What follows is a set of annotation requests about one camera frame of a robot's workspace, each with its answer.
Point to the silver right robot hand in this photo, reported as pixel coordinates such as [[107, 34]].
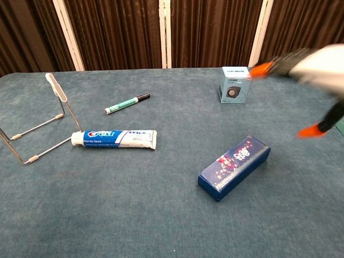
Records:
[[319, 67]]

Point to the blue glasses case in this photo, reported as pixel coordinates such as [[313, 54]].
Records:
[[233, 169]]

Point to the small light-blue speaker box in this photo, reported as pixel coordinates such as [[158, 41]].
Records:
[[233, 86]]

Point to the brown pleated curtain panel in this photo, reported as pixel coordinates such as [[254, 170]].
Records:
[[212, 32], [303, 24], [27, 35], [115, 32]]

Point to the green marker with black cap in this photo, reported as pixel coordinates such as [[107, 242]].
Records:
[[126, 103]]

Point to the blue felt table cloth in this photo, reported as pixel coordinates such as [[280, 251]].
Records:
[[161, 201]]

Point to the white blue toothpaste tube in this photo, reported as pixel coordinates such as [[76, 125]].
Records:
[[113, 137]]

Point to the white screen frame post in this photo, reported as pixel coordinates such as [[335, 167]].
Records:
[[165, 35], [68, 35], [259, 35]]

